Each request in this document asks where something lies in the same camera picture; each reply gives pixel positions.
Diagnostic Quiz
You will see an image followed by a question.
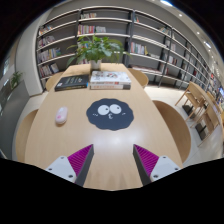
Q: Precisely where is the group of wooden tables and chairs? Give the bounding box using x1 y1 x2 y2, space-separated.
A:
174 81 224 148

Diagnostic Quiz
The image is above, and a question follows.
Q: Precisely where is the black hardcover book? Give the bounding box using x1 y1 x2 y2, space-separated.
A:
54 74 90 93

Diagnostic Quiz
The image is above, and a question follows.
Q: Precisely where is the green potted plant, white pot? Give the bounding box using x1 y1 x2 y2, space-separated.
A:
65 34 131 71

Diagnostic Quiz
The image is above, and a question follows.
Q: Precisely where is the dark cartoon-eyed mouse pad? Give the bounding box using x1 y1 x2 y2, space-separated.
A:
85 97 135 132

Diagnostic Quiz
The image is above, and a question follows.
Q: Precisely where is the thick red-lettered spine book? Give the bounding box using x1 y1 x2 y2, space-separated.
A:
89 82 132 91

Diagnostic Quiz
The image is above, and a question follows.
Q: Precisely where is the round-backed wooden chair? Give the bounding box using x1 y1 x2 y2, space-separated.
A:
128 67 150 89
44 70 65 92
152 99 192 165
14 108 39 164

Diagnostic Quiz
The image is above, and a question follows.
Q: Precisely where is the group of ceiling lights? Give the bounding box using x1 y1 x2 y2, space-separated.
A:
159 0 213 50

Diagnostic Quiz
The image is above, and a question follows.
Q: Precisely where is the small green background plant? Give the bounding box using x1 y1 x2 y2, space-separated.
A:
9 70 24 91

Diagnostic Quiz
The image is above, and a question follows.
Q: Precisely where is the pale pink computer mouse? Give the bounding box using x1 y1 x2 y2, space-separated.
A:
54 106 69 126

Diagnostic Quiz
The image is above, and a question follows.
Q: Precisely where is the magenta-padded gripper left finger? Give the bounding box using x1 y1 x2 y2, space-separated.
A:
44 143 95 187

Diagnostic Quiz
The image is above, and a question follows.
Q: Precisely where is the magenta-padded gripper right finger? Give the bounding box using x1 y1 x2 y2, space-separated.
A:
132 143 183 187

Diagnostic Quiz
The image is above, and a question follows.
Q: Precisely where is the white illustrated-cover book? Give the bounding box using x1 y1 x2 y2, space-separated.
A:
89 70 132 85

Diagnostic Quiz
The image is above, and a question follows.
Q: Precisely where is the grey bookshelf unit with books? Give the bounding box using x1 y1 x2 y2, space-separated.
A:
34 4 224 101

